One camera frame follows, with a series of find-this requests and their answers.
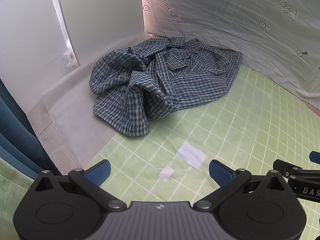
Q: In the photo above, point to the small white paper patch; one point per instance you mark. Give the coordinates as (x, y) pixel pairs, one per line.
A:
(167, 173)

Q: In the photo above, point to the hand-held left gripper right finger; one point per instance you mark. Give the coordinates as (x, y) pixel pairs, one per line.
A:
(221, 173)

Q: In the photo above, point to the green fuzzy cloth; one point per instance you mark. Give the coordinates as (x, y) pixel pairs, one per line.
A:
(10, 195)

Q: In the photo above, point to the blue curtain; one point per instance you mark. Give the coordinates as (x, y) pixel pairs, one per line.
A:
(15, 135)

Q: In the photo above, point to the pink board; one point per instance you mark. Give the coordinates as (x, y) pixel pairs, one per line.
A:
(315, 111)

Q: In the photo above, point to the white printed sheet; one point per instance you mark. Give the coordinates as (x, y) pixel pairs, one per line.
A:
(225, 17)

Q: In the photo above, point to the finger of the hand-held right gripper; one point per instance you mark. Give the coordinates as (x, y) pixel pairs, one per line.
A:
(315, 157)
(282, 167)

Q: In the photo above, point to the blue plaid shirt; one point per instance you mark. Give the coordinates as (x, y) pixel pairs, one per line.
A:
(175, 85)

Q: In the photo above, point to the large white paper patch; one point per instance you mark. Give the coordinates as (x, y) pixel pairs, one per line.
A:
(191, 155)

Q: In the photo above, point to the translucent plastic sheet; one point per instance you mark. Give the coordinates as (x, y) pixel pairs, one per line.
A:
(75, 120)

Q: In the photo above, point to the green checked mat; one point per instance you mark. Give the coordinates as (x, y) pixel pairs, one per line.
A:
(237, 130)

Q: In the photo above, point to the clear plastic strip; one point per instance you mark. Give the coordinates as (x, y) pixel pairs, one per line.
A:
(70, 55)

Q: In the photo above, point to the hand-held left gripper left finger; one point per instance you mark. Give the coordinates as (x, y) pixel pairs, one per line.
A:
(98, 172)

